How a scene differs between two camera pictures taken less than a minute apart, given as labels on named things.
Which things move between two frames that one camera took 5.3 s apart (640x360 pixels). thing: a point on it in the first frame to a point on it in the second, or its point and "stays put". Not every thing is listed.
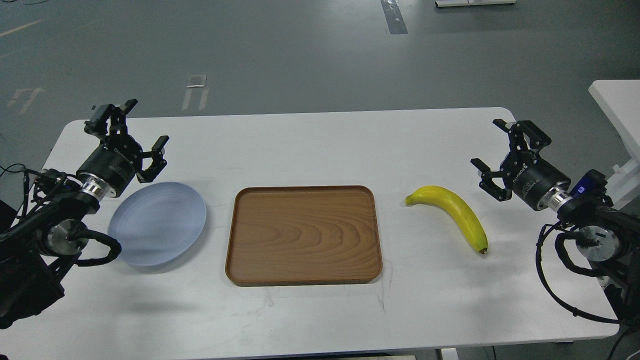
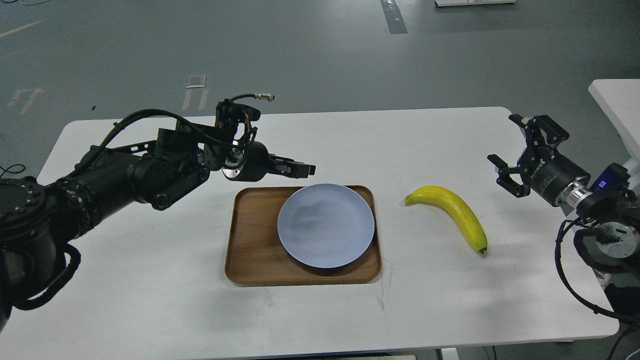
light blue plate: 155,222 to 326,225
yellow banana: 455,203 stays put
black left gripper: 120,157 to 248,163
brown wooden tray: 304,235 stays put
